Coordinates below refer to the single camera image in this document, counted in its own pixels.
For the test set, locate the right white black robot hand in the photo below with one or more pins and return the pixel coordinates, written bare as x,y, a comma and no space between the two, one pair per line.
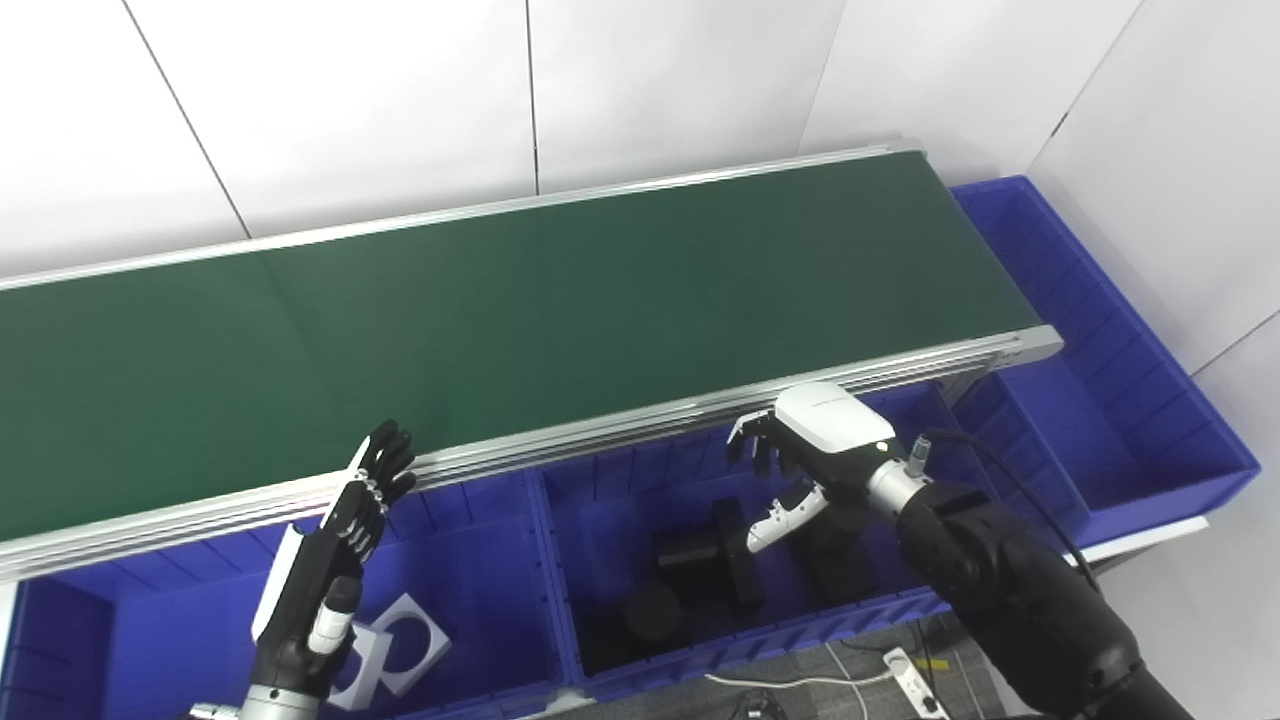
830,425

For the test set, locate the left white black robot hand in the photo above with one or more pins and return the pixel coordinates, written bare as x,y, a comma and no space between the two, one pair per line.
300,600

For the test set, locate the black cylinder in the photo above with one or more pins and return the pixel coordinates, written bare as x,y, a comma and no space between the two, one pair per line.
840,560
655,612

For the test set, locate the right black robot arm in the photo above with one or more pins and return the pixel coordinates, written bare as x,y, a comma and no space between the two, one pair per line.
1020,590

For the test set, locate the aluminium conveyor leg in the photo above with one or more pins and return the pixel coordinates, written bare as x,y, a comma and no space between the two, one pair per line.
965,385

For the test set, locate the black part lying sideways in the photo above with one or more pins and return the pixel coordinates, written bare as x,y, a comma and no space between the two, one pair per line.
740,560

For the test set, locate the blue bin with white part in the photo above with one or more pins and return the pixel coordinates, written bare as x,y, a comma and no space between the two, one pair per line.
480,580

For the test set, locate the blue bin with black parts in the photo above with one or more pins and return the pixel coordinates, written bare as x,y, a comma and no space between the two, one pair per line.
600,500

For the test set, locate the empty blue bin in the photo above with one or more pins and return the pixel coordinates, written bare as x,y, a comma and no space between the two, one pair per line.
1080,420

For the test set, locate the green conveyor belt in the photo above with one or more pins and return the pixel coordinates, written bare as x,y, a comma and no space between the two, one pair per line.
550,310

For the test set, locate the white power strip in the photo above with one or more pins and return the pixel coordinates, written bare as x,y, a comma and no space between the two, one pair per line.
918,685

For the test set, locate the white bracket part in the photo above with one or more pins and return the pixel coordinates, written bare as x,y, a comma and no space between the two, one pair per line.
410,640

